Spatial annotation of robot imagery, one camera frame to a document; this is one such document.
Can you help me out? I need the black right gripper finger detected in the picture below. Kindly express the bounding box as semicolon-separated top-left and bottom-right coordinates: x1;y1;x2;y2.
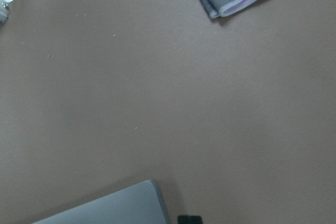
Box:
177;215;203;224

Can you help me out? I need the grey laptop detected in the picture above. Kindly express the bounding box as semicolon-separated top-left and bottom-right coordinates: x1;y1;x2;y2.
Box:
37;180;170;224

